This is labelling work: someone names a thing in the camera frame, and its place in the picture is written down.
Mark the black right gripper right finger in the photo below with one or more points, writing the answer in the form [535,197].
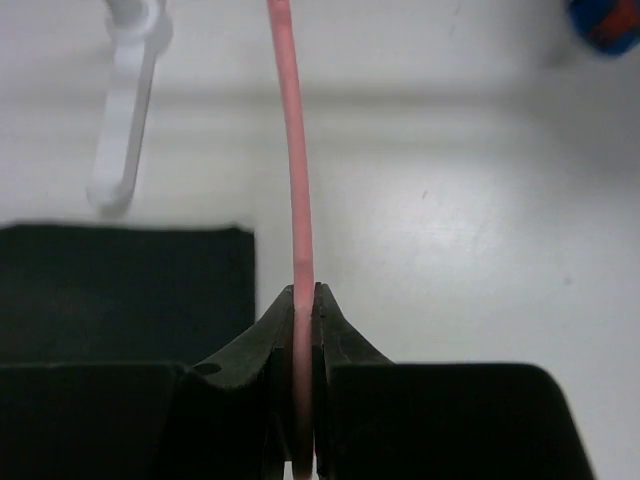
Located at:
[377,419]

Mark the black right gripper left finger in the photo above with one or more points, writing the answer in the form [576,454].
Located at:
[227,417]

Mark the black trousers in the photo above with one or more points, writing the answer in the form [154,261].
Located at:
[71,293]

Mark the pink plastic hanger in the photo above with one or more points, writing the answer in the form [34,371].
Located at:
[302,242]

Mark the white metal clothes rack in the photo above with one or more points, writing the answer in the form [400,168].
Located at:
[140,31]

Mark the blue patterned garment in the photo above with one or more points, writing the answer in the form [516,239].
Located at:
[611,27]

